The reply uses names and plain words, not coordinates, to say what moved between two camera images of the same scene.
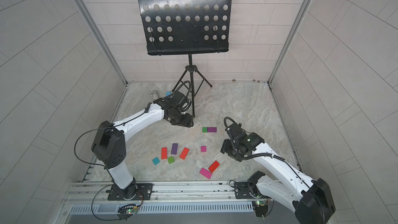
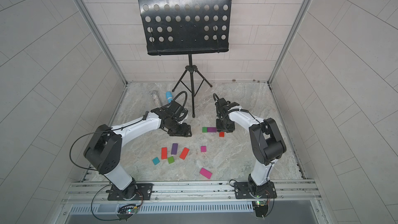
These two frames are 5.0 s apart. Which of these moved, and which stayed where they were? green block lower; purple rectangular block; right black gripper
Moved: right black gripper
Stayed: purple rectangular block; green block lower
